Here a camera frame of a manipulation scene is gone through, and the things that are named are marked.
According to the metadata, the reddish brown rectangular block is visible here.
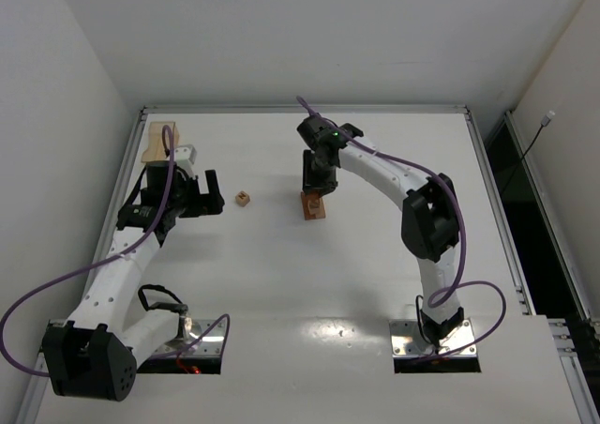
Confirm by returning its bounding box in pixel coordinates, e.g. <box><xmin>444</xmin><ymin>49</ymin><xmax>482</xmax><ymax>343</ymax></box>
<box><xmin>300</xmin><ymin>191</ymin><xmax>312</xmax><ymax>220</ymax></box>

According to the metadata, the reddish wooden arch block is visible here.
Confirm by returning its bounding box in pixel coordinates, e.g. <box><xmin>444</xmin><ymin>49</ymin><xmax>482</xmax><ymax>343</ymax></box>
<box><xmin>306</xmin><ymin>193</ymin><xmax>323</xmax><ymax>216</ymax></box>

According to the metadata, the light wooden rectangular block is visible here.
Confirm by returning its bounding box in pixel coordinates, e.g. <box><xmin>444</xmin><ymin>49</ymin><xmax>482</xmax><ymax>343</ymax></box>
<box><xmin>314</xmin><ymin>199</ymin><xmax>326</xmax><ymax>220</ymax></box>

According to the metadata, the wooden letter N cube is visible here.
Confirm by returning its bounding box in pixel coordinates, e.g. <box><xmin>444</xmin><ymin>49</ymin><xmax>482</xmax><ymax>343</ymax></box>
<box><xmin>235</xmin><ymin>190</ymin><xmax>250</xmax><ymax>207</ymax></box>

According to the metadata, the transparent orange plastic box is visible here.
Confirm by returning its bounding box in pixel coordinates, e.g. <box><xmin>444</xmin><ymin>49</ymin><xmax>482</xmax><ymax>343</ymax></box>
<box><xmin>141</xmin><ymin>121</ymin><xmax>179</xmax><ymax>164</ymax></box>

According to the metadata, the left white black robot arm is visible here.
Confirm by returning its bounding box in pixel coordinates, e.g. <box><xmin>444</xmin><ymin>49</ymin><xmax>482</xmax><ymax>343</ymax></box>
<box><xmin>41</xmin><ymin>161</ymin><xmax>224</xmax><ymax>401</ymax></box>

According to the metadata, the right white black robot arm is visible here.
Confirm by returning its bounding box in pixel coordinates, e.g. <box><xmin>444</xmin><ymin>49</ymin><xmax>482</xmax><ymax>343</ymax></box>
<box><xmin>296</xmin><ymin>115</ymin><xmax>466</xmax><ymax>346</ymax></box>

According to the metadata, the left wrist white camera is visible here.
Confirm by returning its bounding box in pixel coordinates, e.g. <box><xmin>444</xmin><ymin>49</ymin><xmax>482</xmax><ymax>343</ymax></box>
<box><xmin>174</xmin><ymin>144</ymin><xmax>197</xmax><ymax>178</ymax></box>

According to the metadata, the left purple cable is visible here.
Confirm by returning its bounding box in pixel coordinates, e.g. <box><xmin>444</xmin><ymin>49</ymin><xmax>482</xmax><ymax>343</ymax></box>
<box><xmin>0</xmin><ymin>125</ymin><xmax>232</xmax><ymax>378</ymax></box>

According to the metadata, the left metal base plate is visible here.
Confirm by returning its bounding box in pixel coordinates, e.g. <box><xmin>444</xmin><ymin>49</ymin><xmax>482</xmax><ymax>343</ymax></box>
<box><xmin>158</xmin><ymin>317</ymin><xmax>228</xmax><ymax>360</ymax></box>

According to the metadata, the metal base plate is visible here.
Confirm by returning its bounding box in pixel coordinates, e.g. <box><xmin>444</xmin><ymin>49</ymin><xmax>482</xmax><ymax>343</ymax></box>
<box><xmin>158</xmin><ymin>317</ymin><xmax>228</xmax><ymax>360</ymax></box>
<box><xmin>388</xmin><ymin>319</ymin><xmax>479</xmax><ymax>361</ymax></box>

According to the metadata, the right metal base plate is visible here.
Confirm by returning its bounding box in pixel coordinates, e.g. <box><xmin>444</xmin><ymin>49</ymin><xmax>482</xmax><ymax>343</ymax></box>
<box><xmin>388</xmin><ymin>319</ymin><xmax>479</xmax><ymax>361</ymax></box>

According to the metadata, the black cable white plug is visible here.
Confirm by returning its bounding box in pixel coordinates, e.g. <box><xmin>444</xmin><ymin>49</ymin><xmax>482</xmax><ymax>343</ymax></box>
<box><xmin>500</xmin><ymin>110</ymin><xmax>556</xmax><ymax>196</ymax></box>

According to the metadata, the aluminium table frame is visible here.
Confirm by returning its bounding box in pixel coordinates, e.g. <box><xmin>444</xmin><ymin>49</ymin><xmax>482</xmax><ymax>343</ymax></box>
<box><xmin>17</xmin><ymin>106</ymin><xmax>599</xmax><ymax>423</ymax></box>

